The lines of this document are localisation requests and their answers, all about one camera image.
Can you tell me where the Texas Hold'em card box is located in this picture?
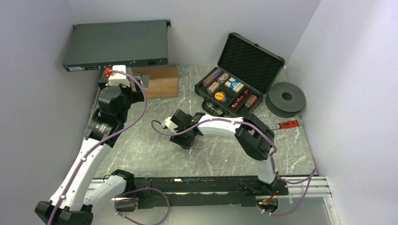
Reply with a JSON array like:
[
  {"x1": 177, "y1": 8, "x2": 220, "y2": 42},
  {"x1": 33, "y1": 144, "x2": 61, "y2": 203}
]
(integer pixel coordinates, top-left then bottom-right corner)
[{"x1": 224, "y1": 78, "x2": 245, "y2": 93}]

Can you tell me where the wooden board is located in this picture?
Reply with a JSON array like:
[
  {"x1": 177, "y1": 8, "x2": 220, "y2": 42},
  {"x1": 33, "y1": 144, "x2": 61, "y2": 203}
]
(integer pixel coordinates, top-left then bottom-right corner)
[{"x1": 99, "y1": 66, "x2": 179, "y2": 99}]

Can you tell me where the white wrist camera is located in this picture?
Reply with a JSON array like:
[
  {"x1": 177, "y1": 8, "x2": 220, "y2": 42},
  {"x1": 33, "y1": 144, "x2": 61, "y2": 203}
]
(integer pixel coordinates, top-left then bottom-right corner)
[
  {"x1": 105, "y1": 65, "x2": 130, "y2": 88},
  {"x1": 163, "y1": 117, "x2": 178, "y2": 133}
]

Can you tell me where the grey rack network switch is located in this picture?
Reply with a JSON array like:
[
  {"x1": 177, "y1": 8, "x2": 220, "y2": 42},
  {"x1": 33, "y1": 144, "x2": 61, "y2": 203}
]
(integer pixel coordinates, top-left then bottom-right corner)
[{"x1": 62, "y1": 19, "x2": 171, "y2": 72}]

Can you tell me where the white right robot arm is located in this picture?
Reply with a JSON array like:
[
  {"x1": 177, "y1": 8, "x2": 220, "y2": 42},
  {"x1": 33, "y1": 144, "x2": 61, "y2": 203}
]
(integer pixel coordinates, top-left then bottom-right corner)
[{"x1": 163, "y1": 110, "x2": 277, "y2": 195}]

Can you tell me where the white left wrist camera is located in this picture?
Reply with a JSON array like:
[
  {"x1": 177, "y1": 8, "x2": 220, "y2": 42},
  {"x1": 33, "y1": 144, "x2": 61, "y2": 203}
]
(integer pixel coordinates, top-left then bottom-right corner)
[{"x1": 105, "y1": 65, "x2": 130, "y2": 88}]

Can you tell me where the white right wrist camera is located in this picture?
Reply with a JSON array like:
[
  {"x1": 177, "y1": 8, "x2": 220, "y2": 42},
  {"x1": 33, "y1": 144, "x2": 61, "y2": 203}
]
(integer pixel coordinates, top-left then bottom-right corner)
[{"x1": 163, "y1": 117, "x2": 178, "y2": 133}]

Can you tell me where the orange blue chip stack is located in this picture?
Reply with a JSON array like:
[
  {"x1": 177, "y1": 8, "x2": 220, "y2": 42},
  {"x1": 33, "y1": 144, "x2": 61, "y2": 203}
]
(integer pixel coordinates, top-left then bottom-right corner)
[{"x1": 207, "y1": 81, "x2": 220, "y2": 94}]

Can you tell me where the brown white chip stack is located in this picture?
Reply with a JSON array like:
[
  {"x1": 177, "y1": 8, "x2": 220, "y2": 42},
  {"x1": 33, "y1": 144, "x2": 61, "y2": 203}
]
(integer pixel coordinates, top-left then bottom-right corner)
[{"x1": 217, "y1": 73, "x2": 230, "y2": 85}]

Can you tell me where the black poker set case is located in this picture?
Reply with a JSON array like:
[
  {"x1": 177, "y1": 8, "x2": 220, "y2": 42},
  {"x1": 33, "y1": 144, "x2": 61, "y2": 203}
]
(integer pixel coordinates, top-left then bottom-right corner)
[{"x1": 194, "y1": 32, "x2": 285, "y2": 117}]

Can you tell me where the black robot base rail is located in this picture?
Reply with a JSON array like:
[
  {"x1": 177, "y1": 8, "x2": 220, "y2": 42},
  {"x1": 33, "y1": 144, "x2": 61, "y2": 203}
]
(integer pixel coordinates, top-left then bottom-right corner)
[{"x1": 119, "y1": 175, "x2": 289, "y2": 209}]

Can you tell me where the yellow big blind button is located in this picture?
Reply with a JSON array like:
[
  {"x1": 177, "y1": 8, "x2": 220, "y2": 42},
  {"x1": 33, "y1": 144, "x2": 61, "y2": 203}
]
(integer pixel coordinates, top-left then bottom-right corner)
[{"x1": 214, "y1": 91, "x2": 227, "y2": 102}]

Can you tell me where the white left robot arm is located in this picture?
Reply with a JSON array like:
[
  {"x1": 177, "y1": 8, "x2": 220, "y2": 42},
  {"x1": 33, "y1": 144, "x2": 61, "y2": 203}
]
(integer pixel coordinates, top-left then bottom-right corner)
[{"x1": 35, "y1": 74, "x2": 147, "y2": 225}]

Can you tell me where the dark grey round disc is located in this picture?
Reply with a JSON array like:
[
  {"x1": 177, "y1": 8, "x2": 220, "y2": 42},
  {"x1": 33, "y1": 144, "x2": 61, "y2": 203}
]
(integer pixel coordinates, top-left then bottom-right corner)
[{"x1": 265, "y1": 82, "x2": 306, "y2": 118}]

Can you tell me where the grey metal stand bracket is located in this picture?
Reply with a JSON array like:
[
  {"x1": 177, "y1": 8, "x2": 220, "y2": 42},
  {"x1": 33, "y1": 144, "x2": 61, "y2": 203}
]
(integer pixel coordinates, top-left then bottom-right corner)
[{"x1": 131, "y1": 72, "x2": 149, "y2": 91}]

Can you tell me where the red brown chip stack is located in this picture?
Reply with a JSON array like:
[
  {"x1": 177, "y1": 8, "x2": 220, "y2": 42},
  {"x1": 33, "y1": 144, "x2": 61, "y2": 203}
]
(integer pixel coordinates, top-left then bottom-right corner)
[{"x1": 245, "y1": 95, "x2": 257, "y2": 108}]

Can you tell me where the red handled adjustable wrench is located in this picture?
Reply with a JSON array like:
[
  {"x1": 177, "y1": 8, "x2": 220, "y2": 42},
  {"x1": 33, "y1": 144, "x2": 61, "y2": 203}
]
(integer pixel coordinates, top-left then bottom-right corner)
[{"x1": 269, "y1": 120, "x2": 303, "y2": 130}]

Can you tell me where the brown purple chip stack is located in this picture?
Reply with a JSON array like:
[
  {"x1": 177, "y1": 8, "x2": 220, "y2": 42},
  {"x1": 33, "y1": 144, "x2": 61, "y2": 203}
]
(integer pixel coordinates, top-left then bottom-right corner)
[{"x1": 202, "y1": 68, "x2": 223, "y2": 87}]

